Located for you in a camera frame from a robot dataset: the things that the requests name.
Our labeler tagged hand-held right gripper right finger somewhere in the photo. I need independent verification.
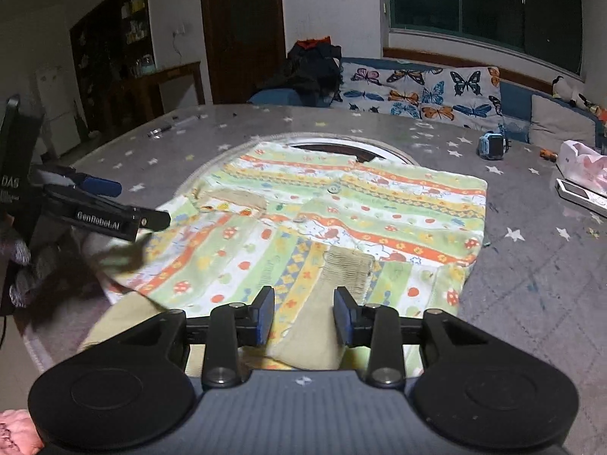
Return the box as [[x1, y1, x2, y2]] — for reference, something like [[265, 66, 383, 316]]
[[332, 287, 491, 389]]

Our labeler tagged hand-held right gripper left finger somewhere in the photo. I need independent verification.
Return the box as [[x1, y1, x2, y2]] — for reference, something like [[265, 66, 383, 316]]
[[118, 286, 277, 389]]

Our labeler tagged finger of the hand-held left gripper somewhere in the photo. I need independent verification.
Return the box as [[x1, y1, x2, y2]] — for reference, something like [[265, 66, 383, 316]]
[[28, 163, 123, 197], [28, 185, 172, 242]]

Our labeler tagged patterned child's shirt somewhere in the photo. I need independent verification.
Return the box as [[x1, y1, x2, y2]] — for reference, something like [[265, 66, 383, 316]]
[[78, 140, 489, 380]]

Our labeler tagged black clothes pile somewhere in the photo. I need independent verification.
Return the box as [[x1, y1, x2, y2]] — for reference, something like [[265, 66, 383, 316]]
[[270, 37, 343, 107]]

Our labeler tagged person's left hand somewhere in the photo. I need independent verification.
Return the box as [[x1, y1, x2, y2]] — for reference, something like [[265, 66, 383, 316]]
[[0, 225, 43, 309]]

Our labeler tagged white fridge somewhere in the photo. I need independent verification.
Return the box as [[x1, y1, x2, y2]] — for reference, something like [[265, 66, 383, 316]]
[[35, 64, 82, 157]]

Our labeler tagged wooden sideboard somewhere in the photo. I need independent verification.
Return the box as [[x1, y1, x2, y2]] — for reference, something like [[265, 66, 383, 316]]
[[118, 61, 206, 126]]

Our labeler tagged dark wooden display cabinet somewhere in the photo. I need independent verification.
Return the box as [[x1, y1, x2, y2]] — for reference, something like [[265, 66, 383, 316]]
[[69, 0, 155, 138]]

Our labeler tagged grey star print tablecloth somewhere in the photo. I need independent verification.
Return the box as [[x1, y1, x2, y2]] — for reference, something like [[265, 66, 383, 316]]
[[19, 102, 607, 455]]

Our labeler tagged dark wooden door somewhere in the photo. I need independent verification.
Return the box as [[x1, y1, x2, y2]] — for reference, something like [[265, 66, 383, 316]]
[[198, 0, 285, 105]]

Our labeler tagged blue smartwatch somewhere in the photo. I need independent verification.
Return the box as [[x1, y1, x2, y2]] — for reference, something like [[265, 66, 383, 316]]
[[477, 126, 513, 158]]

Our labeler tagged person's pink fuzzy clothing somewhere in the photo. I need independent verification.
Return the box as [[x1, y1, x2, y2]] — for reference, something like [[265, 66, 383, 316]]
[[0, 410, 44, 455]]

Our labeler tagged butterfly print pillow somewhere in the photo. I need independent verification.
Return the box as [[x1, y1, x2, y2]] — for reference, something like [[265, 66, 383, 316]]
[[339, 59, 503, 130]]

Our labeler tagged white remote control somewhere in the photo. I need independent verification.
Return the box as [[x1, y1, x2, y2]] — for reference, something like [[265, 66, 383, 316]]
[[555, 177, 607, 219]]

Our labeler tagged blue sofa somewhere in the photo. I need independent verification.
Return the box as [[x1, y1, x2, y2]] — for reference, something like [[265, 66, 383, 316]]
[[249, 57, 607, 152]]

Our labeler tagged open pink white tissue bag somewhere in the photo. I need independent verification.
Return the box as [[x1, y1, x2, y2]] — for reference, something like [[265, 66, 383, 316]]
[[556, 140, 607, 196]]

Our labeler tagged grey pillow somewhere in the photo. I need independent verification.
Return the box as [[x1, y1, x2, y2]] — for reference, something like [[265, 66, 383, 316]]
[[527, 94, 599, 152]]

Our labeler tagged white black plush toy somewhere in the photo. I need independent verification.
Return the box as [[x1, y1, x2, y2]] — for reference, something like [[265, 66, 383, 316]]
[[552, 76, 598, 110]]

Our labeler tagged green framed window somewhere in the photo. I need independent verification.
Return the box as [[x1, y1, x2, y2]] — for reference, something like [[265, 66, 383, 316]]
[[386, 0, 584, 77]]

